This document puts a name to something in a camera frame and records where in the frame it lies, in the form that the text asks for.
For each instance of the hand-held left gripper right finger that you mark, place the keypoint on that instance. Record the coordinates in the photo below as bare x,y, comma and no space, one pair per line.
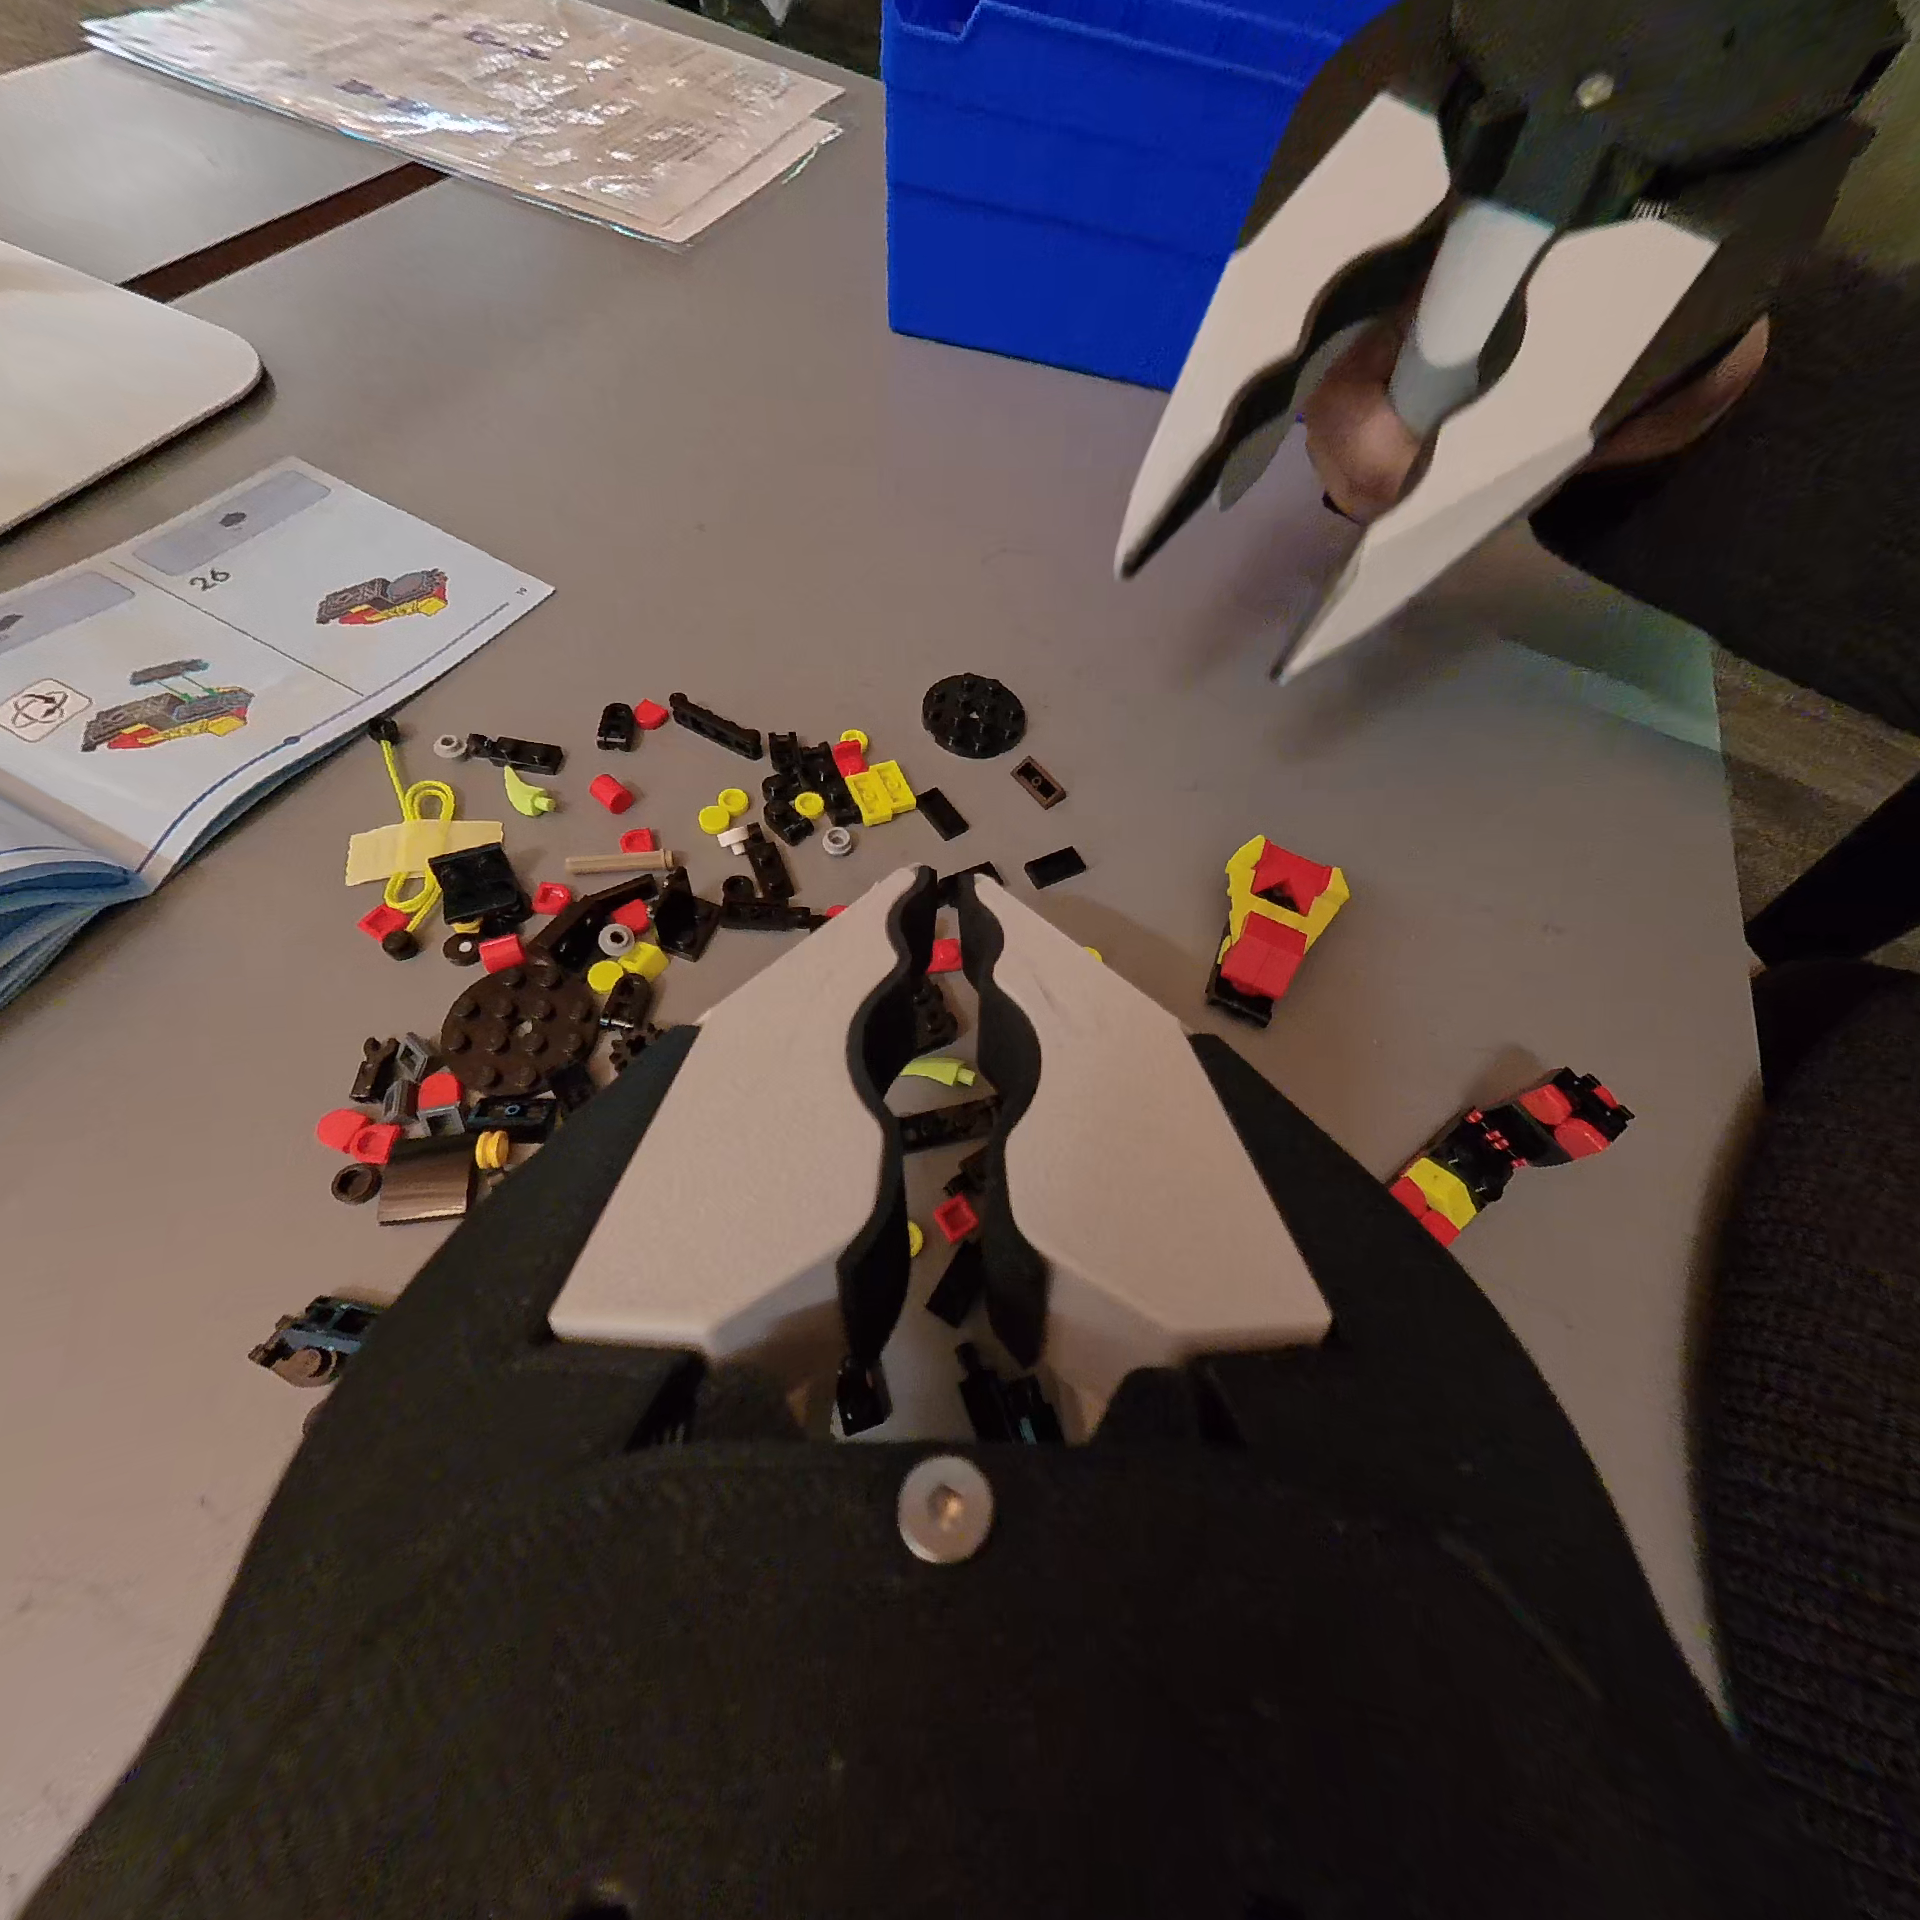
1154,1200

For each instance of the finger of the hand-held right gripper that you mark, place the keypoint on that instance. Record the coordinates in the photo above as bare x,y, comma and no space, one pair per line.
1574,343
1303,255

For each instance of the plastic-wrapped paper sheets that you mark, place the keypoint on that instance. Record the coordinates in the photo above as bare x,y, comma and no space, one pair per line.
495,89

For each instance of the black furniture leg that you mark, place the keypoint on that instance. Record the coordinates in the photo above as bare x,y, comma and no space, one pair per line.
1845,901

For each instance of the pile of lego pieces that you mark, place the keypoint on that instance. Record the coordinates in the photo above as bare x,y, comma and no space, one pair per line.
508,1034

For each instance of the black round lego plate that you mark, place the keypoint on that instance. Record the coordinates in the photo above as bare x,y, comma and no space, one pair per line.
975,716

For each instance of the long black red lego assembly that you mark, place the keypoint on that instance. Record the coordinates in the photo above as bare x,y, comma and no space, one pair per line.
1498,1146

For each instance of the person's right hand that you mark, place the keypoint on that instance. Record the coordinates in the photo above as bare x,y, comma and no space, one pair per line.
1359,435

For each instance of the blue plastic bin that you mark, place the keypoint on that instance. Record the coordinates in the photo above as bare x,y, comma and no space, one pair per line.
1050,196

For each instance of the yellow and red lego assembly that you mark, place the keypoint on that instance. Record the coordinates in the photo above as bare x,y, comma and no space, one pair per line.
1273,943

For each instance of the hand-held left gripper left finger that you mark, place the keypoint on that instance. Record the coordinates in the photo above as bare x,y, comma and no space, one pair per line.
737,1200

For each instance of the lego instruction booklet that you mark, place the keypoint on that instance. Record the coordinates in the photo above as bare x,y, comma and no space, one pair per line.
226,673

